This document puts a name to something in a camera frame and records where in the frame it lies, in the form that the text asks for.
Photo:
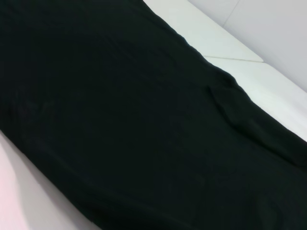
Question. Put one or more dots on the black t-shirt with white print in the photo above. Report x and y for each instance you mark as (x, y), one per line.
(120, 107)

